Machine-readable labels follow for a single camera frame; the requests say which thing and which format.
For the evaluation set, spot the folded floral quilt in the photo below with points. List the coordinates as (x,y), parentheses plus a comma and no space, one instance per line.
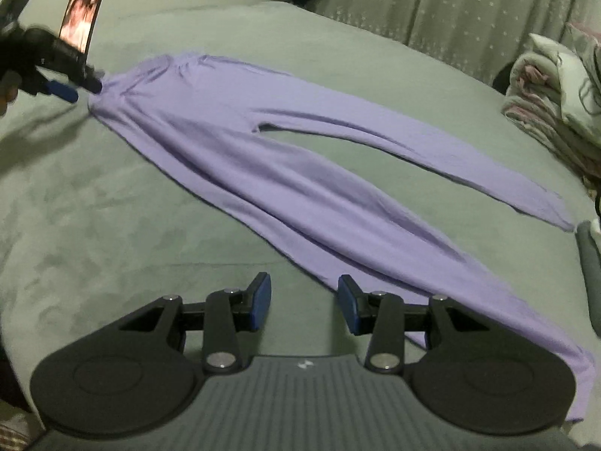
(544,103)

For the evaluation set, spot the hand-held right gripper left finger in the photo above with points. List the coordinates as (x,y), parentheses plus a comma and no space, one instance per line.
(260,300)

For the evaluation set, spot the smartphone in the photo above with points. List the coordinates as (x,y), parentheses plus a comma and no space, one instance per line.
(82,14)

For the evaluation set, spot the purple pants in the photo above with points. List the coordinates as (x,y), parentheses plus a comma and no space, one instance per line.
(281,174)

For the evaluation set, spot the person's left hand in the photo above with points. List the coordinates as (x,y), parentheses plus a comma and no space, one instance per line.
(7,94)

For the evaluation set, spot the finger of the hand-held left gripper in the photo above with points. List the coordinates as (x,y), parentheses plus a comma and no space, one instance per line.
(61,90)
(65,58)

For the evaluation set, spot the grey star-patterned curtain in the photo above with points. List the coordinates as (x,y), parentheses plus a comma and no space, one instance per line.
(446,9)

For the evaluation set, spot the dark cloth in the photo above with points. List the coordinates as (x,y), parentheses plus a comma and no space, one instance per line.
(502,80)

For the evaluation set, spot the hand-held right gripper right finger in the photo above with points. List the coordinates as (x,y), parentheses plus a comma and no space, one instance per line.
(350,305)

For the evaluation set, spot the pink and white pillow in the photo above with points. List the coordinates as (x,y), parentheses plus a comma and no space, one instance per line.
(589,37)

